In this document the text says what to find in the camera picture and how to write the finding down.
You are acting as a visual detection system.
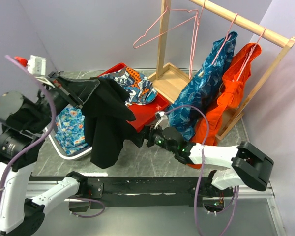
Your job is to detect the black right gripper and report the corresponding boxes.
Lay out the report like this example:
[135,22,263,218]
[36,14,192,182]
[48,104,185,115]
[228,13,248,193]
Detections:
[128,122,177,154]

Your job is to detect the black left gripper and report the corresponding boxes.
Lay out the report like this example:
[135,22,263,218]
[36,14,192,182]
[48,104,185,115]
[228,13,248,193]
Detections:
[27,70,100,132]

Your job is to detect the black shorts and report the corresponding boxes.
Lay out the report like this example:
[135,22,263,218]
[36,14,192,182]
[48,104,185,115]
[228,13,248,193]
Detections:
[82,78,137,169]

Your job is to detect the pink wire hanger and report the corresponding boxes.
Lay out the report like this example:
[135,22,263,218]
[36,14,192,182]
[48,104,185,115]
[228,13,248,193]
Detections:
[189,0,206,80]
[132,0,200,49]

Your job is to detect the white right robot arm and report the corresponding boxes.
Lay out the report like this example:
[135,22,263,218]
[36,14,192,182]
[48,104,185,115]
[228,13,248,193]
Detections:
[131,125,274,196]

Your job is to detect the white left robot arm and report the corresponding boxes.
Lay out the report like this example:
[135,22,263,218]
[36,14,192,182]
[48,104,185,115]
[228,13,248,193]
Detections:
[0,73,100,236]

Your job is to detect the blue floral shorts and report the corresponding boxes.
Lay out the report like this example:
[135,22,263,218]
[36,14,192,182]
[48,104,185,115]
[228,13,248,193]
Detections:
[55,105,88,156]

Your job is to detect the orange blue patterned shorts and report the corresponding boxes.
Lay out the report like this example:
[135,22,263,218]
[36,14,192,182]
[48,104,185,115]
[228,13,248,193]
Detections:
[100,66,158,107]

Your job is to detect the blue leaf print shorts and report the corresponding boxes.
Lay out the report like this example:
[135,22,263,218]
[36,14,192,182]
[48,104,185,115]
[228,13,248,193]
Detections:
[168,31,238,140]

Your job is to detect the pink hanger under orange shorts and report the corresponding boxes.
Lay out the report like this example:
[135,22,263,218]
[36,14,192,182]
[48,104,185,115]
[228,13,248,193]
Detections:
[236,27,266,81]

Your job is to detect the pink hanger under blue shorts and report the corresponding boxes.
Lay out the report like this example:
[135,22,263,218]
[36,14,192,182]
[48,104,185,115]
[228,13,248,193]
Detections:
[211,13,238,65]

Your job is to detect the red plastic tray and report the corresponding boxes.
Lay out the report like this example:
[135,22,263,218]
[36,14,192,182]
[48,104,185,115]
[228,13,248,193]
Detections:
[99,62,170,131]

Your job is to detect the white plastic basket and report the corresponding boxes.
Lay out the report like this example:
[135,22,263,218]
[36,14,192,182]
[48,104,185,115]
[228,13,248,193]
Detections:
[49,105,92,160]

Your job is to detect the wooden clothes rack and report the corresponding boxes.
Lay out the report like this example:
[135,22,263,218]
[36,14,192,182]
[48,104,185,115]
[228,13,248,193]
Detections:
[149,0,295,141]

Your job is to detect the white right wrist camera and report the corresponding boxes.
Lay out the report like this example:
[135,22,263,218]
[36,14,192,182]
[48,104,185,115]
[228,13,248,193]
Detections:
[154,111,168,129]

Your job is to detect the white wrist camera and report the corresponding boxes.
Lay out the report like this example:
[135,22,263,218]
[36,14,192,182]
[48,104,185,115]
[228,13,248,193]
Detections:
[14,55,46,77]
[154,111,168,129]

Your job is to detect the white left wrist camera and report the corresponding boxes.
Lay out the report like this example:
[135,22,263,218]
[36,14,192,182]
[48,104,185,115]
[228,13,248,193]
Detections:
[14,55,46,77]

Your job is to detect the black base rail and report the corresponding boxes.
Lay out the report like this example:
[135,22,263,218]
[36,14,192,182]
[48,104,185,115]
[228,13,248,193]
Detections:
[29,176,234,209]

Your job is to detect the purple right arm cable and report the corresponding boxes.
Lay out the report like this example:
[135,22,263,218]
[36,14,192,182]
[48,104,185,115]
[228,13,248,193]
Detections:
[166,105,239,236]

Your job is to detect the empty pink wire hanger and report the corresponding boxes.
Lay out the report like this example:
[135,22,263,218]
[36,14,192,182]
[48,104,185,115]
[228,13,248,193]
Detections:
[132,0,200,49]

